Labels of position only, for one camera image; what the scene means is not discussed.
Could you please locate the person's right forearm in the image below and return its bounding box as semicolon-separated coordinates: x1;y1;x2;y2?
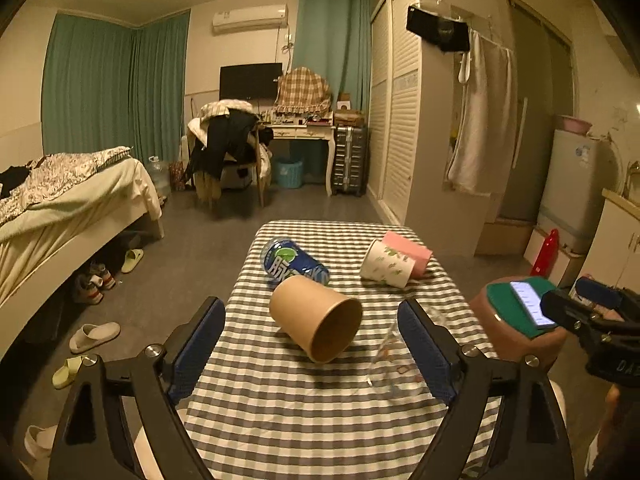
585;384;640;480

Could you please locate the blue waste bin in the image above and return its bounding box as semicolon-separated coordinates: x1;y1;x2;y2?
272;157;304;190

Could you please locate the pink basin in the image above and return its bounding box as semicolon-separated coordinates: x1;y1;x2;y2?
557;114;594;135

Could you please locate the table with checked tablecloth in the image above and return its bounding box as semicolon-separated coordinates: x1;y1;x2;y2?
184;220;568;480

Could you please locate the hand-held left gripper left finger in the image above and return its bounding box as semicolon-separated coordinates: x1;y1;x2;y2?
47;296;227;480

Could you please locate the narrow green curtain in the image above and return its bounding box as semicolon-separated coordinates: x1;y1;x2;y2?
131;10;191;173

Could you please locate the water jug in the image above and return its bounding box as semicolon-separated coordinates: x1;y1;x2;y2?
147;156;173;201

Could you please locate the white desk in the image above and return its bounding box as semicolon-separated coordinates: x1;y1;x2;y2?
257;121;337;197

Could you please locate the white air conditioner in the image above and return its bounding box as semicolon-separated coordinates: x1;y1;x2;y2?
211;3;290;37

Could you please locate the clear plastic cup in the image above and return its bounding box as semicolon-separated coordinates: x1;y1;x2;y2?
367;310;448;403

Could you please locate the teal curtain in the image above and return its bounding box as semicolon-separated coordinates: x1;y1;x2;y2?
292;0;374;111

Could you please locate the red fire extinguisher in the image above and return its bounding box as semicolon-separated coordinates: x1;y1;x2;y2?
530;228;561;276

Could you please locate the white counter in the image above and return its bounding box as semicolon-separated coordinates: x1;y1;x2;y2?
589;187;640;293

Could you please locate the patterned blanket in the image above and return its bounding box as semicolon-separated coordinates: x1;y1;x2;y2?
0;146;134;228

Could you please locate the white leaf-print cup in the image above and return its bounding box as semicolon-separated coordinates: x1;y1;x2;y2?
360;239;417;288

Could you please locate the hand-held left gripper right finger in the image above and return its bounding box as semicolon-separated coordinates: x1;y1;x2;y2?
397;298;574;480

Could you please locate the smartphone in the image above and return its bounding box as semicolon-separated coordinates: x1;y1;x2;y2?
510;280;559;329

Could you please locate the pink box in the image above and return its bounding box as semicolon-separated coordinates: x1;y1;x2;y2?
382;231;434;278

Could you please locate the sneaker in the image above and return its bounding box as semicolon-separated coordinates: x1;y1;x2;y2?
90;262;117;291
72;274;105;305

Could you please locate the black cloth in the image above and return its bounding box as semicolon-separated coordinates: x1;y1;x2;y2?
0;165;32;199

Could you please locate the green slipper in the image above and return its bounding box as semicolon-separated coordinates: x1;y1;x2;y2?
121;248;145;274
52;355;94;390

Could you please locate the white slatted wardrobe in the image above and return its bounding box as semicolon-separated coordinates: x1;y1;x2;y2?
369;0;507;257

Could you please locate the chair piled with clothes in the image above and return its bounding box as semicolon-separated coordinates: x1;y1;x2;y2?
181;101;262;201

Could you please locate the grey suitcase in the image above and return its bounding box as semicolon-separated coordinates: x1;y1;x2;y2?
331;125;369;198

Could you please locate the bed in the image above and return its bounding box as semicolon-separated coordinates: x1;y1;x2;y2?
0;146;166;356

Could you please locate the plaid cloth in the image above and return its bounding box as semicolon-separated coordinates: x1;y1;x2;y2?
272;66;334;115

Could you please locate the brown round stool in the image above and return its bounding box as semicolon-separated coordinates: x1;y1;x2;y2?
469;290;569;367

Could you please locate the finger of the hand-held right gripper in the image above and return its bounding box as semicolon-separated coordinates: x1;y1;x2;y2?
574;276;626;311
541;289;626;343

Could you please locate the black bag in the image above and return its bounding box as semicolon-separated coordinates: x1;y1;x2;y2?
405;5;472;54

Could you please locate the blue drink can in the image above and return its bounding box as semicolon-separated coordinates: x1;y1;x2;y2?
261;238;331;288

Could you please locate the green pad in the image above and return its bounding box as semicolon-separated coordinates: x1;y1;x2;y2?
486;276;559;339

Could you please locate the wide green curtain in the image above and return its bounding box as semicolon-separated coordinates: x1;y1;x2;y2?
42;12;141;161

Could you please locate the black television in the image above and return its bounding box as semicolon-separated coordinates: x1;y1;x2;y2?
219;62;284;101

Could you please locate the white slipper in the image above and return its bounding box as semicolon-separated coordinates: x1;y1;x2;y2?
69;322;121;354
24;425;59;461

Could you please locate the wooden chair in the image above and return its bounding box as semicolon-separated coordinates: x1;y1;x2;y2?
206;125;273;211

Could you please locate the grey door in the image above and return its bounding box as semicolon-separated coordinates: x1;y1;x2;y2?
500;0;577;224

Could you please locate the brown paper cup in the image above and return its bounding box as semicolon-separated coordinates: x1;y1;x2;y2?
269;275;363;364

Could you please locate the small white fridge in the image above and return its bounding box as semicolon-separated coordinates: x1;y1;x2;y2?
537;129;622;254

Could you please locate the white towel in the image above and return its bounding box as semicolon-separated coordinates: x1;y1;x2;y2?
446;30;519;197

